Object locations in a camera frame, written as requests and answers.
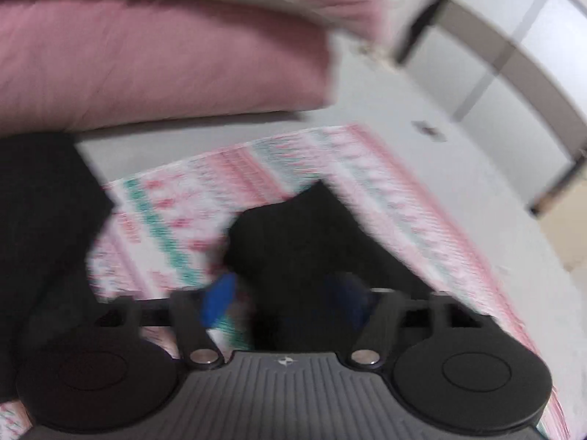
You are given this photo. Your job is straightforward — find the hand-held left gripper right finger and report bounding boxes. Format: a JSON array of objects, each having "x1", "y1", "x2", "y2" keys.
[{"x1": 327, "y1": 273, "x2": 495, "y2": 370}]

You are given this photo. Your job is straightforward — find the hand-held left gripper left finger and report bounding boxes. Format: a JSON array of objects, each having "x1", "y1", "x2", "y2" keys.
[{"x1": 98, "y1": 273, "x2": 239, "y2": 370}]

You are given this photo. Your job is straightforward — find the black pants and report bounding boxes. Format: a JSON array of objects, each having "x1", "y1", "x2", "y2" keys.
[{"x1": 0, "y1": 132, "x2": 434, "y2": 379}]

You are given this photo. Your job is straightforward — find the pink green patterned blanket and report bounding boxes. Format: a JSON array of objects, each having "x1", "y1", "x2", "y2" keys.
[{"x1": 0, "y1": 124, "x2": 572, "y2": 440}]

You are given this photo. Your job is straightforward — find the pink pillow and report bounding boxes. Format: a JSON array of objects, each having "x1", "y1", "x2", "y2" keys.
[{"x1": 0, "y1": 0, "x2": 390, "y2": 137}]

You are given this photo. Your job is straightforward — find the white wardrobe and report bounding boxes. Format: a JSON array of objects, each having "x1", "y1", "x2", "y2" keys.
[{"x1": 404, "y1": 0, "x2": 587, "y2": 214}]

